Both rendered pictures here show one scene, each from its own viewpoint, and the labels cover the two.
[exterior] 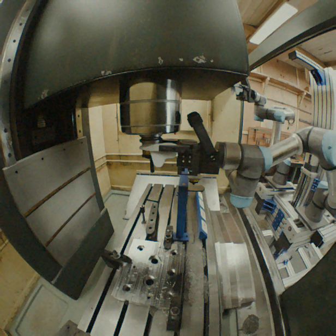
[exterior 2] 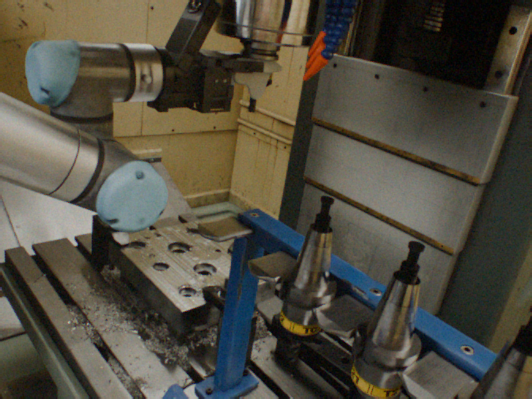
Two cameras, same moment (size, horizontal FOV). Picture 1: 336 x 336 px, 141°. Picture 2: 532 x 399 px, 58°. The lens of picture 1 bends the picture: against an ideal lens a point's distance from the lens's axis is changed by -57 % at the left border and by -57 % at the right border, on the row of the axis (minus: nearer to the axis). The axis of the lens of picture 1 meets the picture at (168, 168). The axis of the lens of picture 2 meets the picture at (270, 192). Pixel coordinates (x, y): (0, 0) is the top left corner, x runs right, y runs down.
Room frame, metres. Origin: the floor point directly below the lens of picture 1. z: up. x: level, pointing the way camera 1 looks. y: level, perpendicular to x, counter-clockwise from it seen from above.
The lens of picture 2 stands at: (0.88, -0.55, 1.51)
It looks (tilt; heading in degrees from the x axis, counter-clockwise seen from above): 21 degrees down; 128
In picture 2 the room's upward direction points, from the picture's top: 10 degrees clockwise
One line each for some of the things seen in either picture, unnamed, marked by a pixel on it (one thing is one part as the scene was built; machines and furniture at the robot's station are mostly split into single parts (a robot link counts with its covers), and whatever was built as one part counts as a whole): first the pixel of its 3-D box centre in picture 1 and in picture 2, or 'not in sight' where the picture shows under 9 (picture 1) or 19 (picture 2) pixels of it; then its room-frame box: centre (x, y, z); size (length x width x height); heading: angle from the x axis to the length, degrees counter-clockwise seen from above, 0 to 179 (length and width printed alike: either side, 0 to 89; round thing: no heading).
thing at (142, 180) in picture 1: (172, 203); not in sight; (1.00, -0.04, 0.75); 0.89 x 0.70 x 0.26; 83
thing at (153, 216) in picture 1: (153, 220); (327, 365); (0.59, 0.09, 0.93); 0.26 x 0.05 x 0.06; 178
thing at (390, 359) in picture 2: not in sight; (385, 345); (0.75, -0.15, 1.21); 0.06 x 0.06 x 0.03
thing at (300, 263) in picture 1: (282, 256); not in sight; (0.52, -1.38, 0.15); 1.27 x 0.85 x 0.17; 82
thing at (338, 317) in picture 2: not in sight; (343, 316); (0.70, -0.14, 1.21); 0.07 x 0.05 x 0.01; 83
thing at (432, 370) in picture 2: not in sight; (435, 381); (0.81, -0.16, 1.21); 0.07 x 0.05 x 0.01; 83
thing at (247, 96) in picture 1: (245, 94); not in sight; (0.73, -0.45, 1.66); 0.12 x 0.08 x 0.09; 113
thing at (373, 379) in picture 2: not in sight; (378, 368); (0.75, -0.15, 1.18); 0.05 x 0.05 x 0.03
